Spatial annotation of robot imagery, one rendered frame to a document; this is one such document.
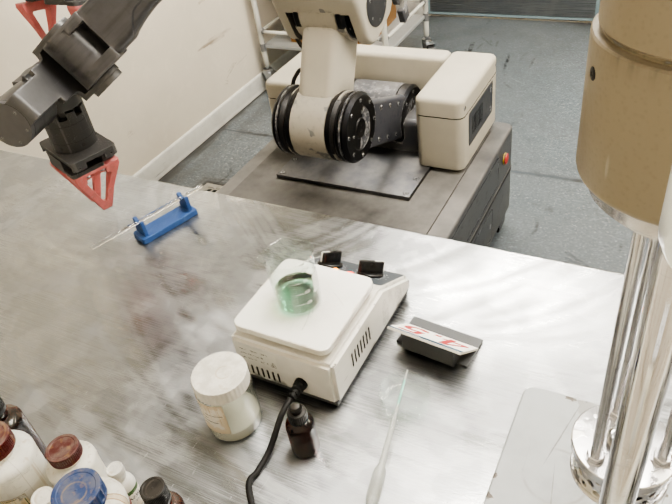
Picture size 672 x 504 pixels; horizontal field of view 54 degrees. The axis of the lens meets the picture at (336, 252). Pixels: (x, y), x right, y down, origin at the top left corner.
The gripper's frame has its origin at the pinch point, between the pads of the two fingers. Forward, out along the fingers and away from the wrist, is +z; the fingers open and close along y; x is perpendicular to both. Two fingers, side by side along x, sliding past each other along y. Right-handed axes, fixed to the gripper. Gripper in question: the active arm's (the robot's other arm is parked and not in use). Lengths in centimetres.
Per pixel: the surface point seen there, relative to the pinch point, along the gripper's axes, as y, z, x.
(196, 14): -155, 37, 111
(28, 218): -21.9, 9.7, -5.9
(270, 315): 37.4, 0.4, 1.0
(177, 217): 1.2, 8.6, 9.6
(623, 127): 73, -34, -1
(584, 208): 3, 85, 142
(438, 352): 51, 7, 13
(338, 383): 46.5, 5.3, 1.6
